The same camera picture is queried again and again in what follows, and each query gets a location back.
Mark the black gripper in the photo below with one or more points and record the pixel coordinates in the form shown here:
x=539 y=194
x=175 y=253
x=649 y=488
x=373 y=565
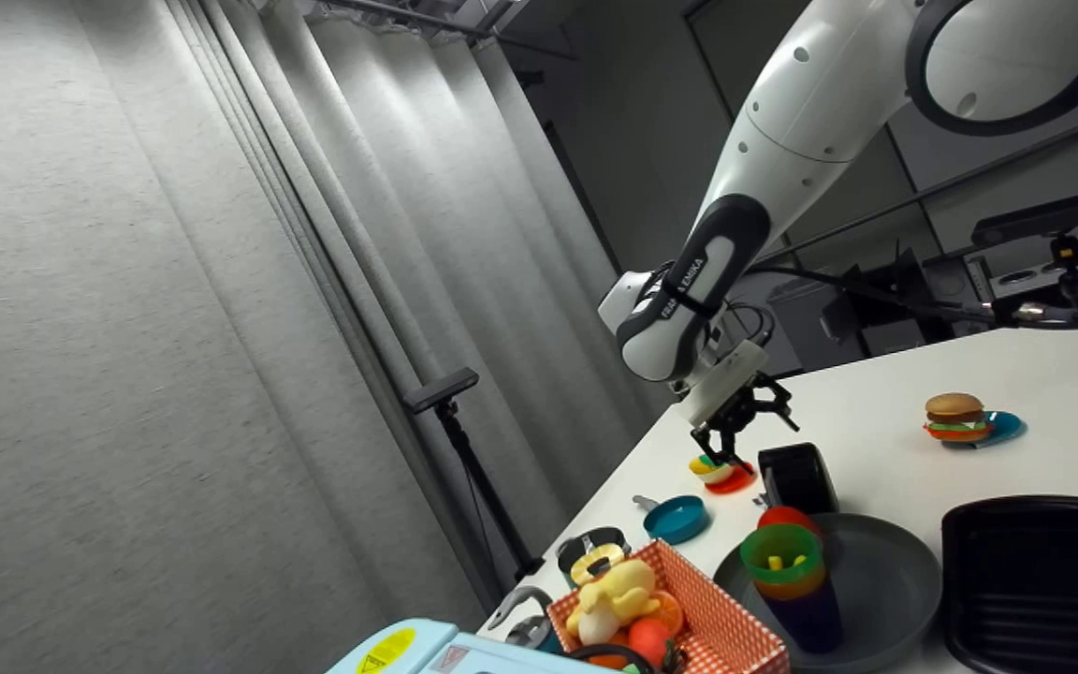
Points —
x=741 y=407

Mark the black toy pot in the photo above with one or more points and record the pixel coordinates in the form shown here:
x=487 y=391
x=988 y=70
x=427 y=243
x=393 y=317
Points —
x=795 y=478

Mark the silver toy pot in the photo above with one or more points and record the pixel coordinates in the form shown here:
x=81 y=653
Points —
x=522 y=620

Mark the small red plate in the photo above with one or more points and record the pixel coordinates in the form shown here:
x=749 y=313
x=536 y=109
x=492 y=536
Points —
x=741 y=486

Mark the green plastic cup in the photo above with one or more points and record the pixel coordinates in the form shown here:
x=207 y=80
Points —
x=780 y=547

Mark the yellow plastic cup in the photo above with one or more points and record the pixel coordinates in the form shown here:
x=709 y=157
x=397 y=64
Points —
x=795 y=589

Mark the black background chair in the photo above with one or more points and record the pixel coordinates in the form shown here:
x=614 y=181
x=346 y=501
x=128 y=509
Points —
x=898 y=305

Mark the orange checkered basket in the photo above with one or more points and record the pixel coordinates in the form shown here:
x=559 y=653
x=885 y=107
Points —
x=720 y=623

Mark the toy hamburger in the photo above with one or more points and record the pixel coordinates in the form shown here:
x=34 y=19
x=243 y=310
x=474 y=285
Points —
x=957 y=418

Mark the navy plastic cup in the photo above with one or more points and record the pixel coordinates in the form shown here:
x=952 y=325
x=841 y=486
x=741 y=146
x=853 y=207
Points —
x=808 y=623

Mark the grey round plate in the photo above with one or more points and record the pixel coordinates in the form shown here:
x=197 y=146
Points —
x=882 y=587

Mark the yellow toy banana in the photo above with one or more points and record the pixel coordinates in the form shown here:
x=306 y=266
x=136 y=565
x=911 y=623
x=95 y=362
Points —
x=614 y=592

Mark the orange toy fruit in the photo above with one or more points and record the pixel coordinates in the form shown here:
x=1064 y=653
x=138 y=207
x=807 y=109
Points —
x=654 y=637

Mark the black tripod stand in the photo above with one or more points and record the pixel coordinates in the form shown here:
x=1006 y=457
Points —
x=478 y=469

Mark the black ribbed grill tray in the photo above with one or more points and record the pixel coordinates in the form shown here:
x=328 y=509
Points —
x=1044 y=587

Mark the pleated fabric curtain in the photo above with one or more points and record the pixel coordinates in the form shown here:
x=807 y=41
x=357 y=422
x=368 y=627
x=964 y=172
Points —
x=440 y=227

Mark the light blue toy oven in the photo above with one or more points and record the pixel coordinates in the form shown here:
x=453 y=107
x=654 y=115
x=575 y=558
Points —
x=440 y=653

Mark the small black background camera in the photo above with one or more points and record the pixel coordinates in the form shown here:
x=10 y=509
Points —
x=1070 y=250

